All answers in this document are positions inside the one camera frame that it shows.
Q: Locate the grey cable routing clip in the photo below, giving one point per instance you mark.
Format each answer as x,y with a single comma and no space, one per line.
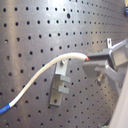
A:
57,87

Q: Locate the perforated metal board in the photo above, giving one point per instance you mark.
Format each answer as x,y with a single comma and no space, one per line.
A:
34,36

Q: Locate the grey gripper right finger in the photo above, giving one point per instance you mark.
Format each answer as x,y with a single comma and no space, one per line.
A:
117,55

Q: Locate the small grey clip far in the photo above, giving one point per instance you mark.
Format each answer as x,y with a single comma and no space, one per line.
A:
109,42

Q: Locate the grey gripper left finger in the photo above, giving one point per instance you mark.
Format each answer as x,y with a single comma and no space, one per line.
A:
102,73

